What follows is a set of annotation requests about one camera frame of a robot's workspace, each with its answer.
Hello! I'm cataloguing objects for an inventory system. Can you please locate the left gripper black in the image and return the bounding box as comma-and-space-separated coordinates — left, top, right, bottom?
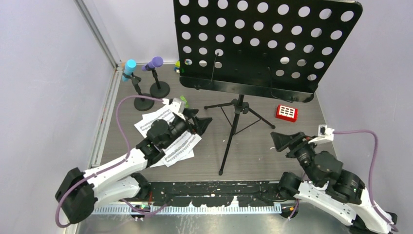
162, 109, 211, 149

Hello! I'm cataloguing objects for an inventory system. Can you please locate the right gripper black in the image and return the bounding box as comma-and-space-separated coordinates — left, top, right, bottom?
269, 130, 320, 185

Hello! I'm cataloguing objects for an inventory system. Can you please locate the sheet music page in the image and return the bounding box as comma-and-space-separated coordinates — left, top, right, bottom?
134, 107, 202, 167
150, 150, 195, 168

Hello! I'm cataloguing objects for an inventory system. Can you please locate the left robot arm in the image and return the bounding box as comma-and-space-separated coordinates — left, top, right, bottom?
55, 108, 213, 227

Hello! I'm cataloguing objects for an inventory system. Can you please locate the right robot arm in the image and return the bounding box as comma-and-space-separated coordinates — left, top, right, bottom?
270, 125, 397, 234

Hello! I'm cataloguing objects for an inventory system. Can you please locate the green toy block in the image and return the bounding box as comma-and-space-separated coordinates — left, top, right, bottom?
180, 96, 189, 108

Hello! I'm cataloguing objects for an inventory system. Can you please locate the red toy window block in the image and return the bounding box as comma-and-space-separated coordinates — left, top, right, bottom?
275, 105, 299, 122

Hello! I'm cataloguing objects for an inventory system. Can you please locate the purple toy microphone on stand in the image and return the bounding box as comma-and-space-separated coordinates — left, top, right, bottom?
141, 56, 170, 98

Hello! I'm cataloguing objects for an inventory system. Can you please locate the blue toy microphone on stand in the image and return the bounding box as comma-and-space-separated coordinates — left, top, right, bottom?
122, 59, 154, 111

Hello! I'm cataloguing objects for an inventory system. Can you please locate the colourful toy block behind stand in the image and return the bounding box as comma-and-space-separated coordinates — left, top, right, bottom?
174, 61, 185, 74

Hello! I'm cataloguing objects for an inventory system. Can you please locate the black music stand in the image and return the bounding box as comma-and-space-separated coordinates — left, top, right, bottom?
173, 0, 363, 176

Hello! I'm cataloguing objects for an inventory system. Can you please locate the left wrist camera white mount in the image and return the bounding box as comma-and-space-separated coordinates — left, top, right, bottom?
162, 98, 187, 120

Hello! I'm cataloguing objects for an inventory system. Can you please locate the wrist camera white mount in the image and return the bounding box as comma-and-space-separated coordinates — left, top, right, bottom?
162, 98, 187, 120
309, 124, 335, 144

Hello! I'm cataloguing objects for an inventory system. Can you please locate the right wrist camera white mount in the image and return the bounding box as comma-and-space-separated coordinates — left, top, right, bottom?
309, 124, 335, 144

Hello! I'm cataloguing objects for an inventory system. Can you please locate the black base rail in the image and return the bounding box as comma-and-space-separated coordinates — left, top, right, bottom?
117, 180, 310, 209

